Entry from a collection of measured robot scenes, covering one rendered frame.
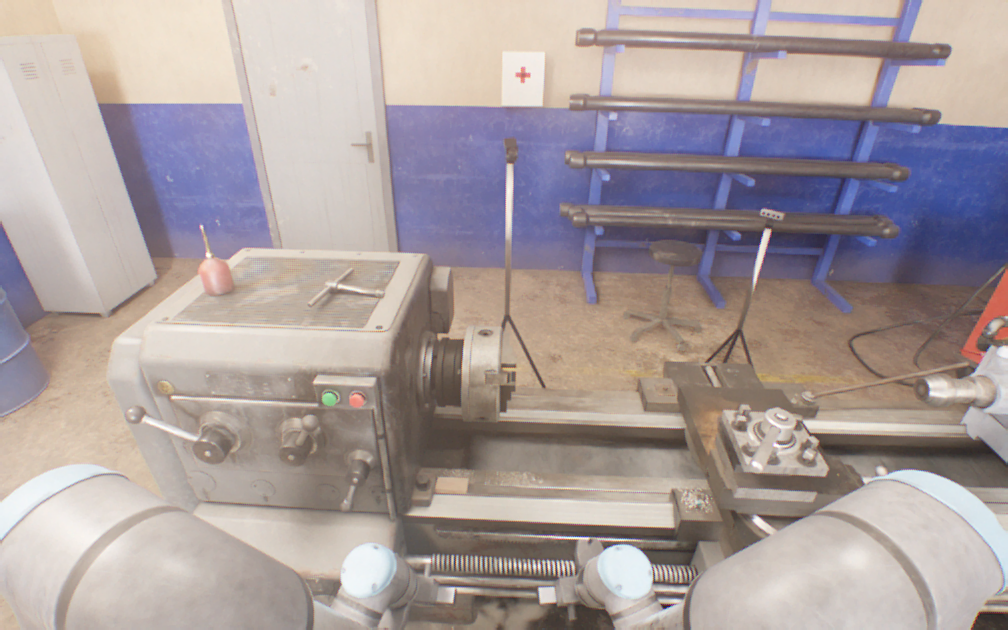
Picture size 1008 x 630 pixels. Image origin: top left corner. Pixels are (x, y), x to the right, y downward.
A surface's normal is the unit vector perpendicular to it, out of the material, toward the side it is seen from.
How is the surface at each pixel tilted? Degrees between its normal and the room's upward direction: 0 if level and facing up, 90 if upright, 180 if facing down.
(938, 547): 25
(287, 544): 32
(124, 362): 46
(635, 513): 36
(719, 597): 60
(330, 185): 90
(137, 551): 15
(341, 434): 90
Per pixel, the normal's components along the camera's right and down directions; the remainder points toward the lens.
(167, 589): 0.43, -0.51
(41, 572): -0.28, -0.29
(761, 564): -0.68, -0.72
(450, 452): 0.01, -0.86
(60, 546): -0.16, -0.58
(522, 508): -0.01, -0.40
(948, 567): 0.25, -0.43
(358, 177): -0.05, 0.50
